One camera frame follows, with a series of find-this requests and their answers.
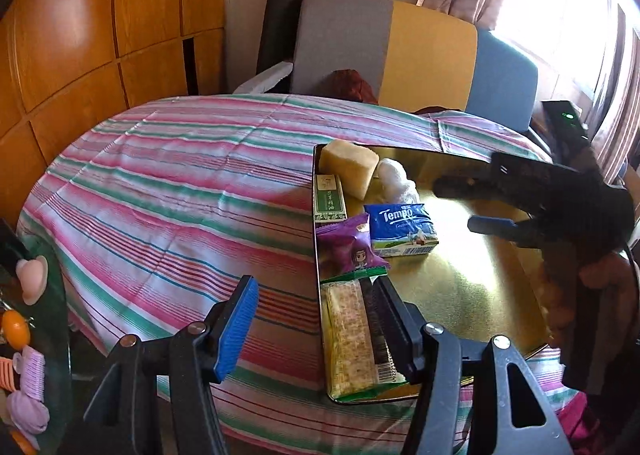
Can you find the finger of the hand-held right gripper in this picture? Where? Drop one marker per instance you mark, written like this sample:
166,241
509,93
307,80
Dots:
465,185
492,226

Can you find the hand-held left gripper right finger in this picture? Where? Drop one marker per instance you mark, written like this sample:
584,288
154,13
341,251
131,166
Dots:
395,330

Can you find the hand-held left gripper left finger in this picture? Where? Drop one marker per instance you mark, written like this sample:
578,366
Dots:
237,330

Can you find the green cracker packet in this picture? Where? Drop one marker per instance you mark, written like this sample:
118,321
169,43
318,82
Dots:
345,335

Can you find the gold metal tin tray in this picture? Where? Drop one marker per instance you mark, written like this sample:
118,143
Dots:
475,285

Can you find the clear plastic bag wad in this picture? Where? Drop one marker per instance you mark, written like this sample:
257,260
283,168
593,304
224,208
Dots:
395,180

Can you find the blue tissue pack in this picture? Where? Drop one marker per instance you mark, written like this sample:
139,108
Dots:
400,227

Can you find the purple snack packet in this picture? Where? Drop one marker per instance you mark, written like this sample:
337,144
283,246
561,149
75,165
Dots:
350,250

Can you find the yellow sponge cake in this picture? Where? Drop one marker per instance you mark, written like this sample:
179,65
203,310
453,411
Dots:
347,165

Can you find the green small box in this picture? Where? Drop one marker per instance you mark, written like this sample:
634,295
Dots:
330,202

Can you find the person's right hand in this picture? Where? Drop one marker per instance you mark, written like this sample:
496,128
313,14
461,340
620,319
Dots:
600,275

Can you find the dark red cloth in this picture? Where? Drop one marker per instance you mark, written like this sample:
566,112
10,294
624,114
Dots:
440,111

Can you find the grey yellow blue chair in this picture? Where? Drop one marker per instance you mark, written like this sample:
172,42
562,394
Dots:
430,60

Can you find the striped tablecloth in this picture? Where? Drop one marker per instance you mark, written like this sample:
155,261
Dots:
175,195

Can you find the reddish brown bag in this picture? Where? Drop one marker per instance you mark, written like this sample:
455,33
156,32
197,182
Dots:
350,85

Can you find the red garment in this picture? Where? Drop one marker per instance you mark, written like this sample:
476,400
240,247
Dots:
575,430

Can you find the bright window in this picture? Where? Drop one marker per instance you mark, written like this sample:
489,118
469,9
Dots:
565,0

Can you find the pink heart toy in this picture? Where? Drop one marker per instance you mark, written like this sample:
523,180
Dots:
31,275

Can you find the orange round toy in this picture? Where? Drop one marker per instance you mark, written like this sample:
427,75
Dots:
15,330

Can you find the orange striped clip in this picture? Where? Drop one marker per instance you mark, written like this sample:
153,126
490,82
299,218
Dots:
6,375

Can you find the black rolled mat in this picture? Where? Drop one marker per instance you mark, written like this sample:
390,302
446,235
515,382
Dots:
280,20

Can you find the wooden cabinet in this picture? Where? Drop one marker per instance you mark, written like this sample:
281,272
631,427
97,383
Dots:
100,35

